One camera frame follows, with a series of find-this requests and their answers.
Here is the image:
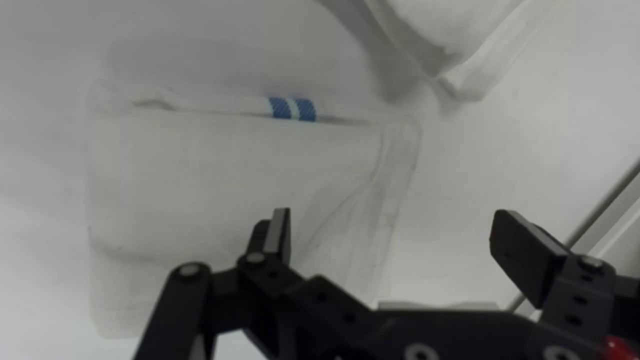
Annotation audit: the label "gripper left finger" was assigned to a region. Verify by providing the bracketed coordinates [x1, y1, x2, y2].
[132, 207, 386, 360]

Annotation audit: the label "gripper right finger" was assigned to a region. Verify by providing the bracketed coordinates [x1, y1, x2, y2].
[489, 209, 640, 360]

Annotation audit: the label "white tea towel blue stripes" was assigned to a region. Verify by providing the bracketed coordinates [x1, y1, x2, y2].
[85, 30, 426, 341]

